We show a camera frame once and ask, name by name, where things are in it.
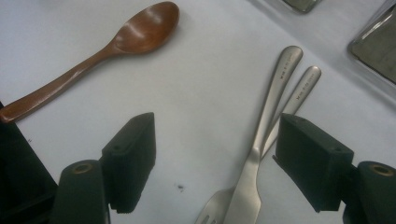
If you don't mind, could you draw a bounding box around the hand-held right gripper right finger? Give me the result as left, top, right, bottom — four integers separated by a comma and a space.
272, 112, 356, 214

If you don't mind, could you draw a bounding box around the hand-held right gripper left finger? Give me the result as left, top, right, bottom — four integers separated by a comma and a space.
100, 111, 157, 215

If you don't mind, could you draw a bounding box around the metal knife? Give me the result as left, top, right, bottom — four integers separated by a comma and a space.
222, 45, 304, 224

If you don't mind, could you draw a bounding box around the metal fork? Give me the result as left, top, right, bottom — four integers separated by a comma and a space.
194, 64, 322, 224

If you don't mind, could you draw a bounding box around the brown wooden spoon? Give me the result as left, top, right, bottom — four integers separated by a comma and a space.
0, 0, 181, 124

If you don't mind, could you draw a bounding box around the grey clear plastic bin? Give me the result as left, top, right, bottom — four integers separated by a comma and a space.
347, 0, 396, 86
281, 0, 323, 14

